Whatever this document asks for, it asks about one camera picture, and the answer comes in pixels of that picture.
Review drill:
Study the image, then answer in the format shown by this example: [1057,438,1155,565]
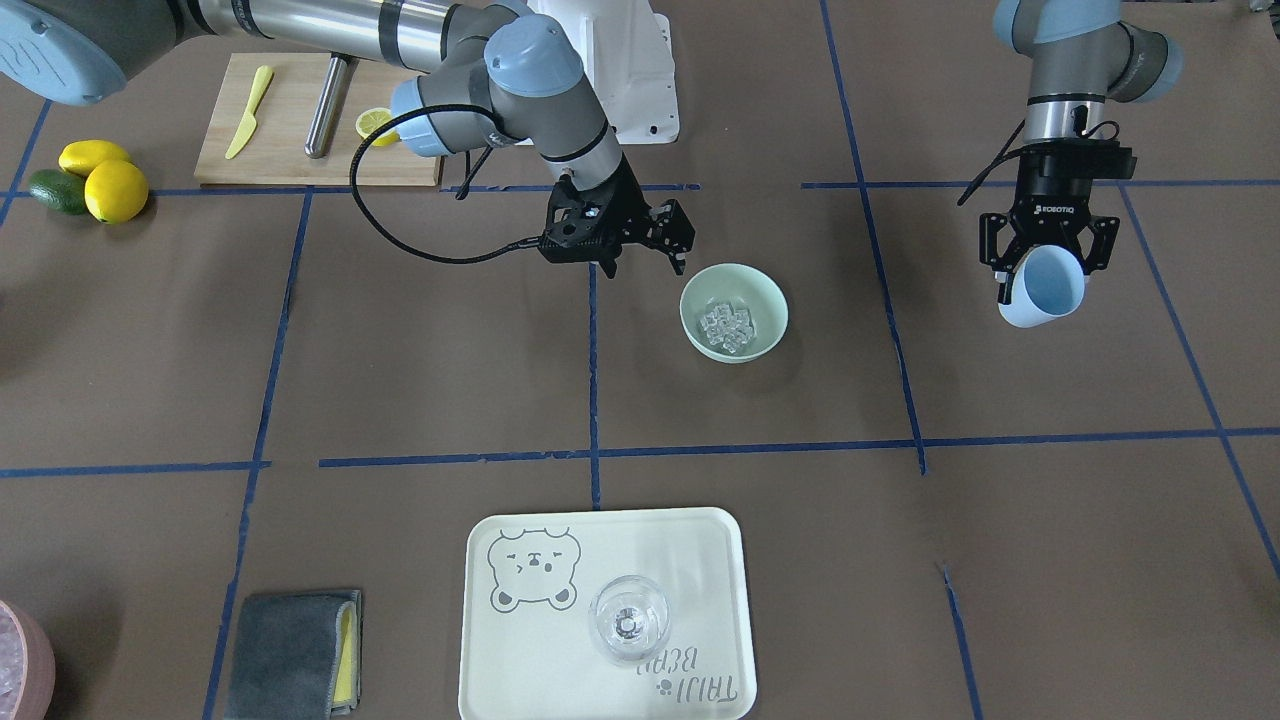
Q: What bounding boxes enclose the yellow plastic knife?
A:
[224,65,274,160]

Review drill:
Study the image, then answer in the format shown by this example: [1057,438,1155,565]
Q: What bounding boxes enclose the yellow lemon lower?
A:
[84,160,150,224]

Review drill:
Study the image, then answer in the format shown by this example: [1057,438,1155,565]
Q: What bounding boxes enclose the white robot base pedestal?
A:
[529,1,681,145]

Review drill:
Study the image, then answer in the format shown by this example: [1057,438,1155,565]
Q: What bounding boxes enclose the mint green bowl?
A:
[678,263,790,364]

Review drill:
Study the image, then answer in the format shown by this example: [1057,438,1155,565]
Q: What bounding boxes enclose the wooden cutting board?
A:
[195,53,416,186]

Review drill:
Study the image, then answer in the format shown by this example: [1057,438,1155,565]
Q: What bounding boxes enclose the clear wine glass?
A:
[589,575,671,665]

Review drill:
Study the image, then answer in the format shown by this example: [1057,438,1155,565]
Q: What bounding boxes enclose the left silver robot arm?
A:
[979,1,1184,328]

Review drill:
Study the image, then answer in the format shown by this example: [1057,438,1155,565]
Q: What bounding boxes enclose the half lemon slice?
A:
[355,108,401,149]

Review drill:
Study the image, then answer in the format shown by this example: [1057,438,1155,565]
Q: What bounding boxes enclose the light blue cup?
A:
[997,245,1087,328]

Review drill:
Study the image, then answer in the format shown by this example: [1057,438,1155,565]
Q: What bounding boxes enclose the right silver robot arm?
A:
[3,1,695,277]

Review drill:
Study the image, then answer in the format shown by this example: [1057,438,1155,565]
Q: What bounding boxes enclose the yellow lemon upper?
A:
[58,138,132,179]

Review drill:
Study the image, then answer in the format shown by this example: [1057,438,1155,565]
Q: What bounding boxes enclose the cream bear tray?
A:
[458,507,758,719]

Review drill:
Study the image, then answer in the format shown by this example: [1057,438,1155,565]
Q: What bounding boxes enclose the yellow lemon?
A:
[58,138,132,179]
[84,160,150,224]

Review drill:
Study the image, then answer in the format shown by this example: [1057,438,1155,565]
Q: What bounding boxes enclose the pink bowl with ice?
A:
[1,601,56,719]

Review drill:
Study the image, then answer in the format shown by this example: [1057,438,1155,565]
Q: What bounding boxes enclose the green lime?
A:
[28,169,88,217]

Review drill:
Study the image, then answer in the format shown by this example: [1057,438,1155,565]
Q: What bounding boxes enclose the steel rod with black tip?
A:
[303,53,355,159]

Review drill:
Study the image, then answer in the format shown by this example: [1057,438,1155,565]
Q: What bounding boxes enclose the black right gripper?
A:
[538,160,696,279]

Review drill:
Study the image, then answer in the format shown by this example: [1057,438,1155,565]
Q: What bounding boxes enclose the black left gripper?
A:
[978,140,1137,306]

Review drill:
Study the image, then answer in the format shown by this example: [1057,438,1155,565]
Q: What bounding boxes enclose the clear ice cubes in cup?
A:
[698,300,756,356]

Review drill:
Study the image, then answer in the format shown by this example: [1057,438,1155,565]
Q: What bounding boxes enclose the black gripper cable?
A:
[349,106,547,266]

